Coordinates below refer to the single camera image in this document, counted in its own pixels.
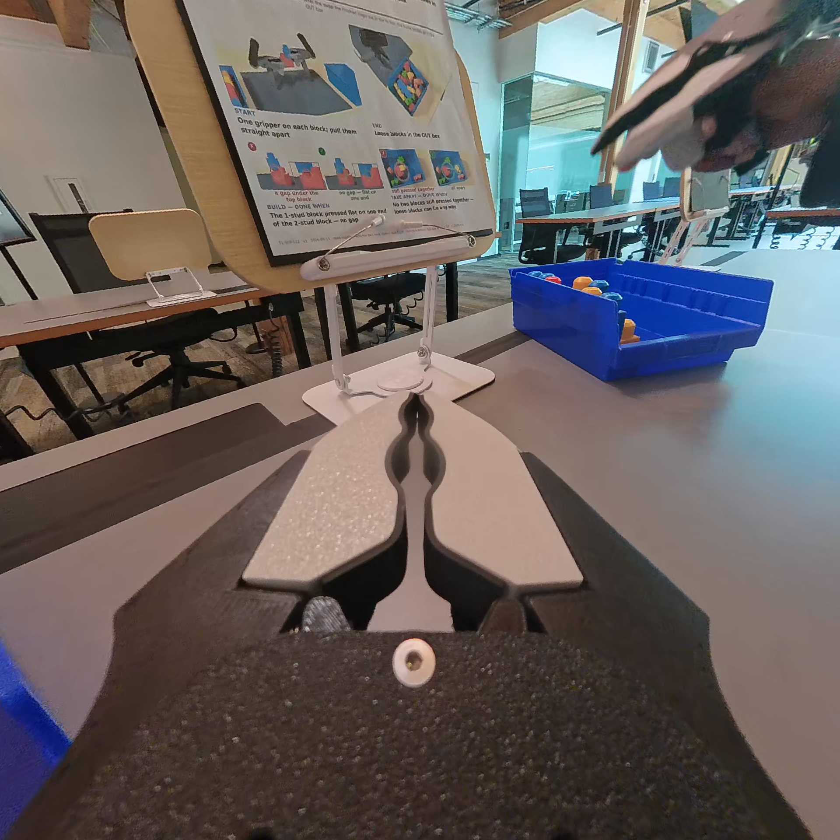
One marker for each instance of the wood-edged office table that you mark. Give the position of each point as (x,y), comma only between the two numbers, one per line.
(807,213)
(65,318)
(590,211)

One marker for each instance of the small pale wooden board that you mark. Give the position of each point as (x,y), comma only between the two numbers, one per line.
(151,243)

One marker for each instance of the heap of joined block pairs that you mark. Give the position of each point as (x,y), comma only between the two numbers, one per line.
(584,283)

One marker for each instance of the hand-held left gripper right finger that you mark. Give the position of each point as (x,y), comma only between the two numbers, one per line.
(505,518)

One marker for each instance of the blue plastic bin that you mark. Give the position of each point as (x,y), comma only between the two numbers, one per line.
(23,741)
(564,328)

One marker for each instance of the person's right forearm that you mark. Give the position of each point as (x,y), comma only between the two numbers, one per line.
(823,170)

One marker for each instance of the person's right hand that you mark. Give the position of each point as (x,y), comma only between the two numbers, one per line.
(800,98)

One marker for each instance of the dark display board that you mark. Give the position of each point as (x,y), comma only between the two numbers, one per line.
(705,193)

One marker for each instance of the dark framed screen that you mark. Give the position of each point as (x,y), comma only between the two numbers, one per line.
(13,216)

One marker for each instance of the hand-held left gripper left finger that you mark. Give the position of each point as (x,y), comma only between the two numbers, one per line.
(328,518)

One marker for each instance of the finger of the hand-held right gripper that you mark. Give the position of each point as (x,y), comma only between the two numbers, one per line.
(663,141)
(695,56)

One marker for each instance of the black office chair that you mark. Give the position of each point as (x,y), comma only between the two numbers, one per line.
(394,285)
(600,193)
(535,200)
(65,249)

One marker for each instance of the printed instruction sheet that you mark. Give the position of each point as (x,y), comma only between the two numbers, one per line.
(328,197)

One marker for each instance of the pale wooden board stand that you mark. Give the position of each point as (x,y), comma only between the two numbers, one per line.
(682,243)

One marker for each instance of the small pale board stand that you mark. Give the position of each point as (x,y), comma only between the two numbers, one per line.
(177,298)

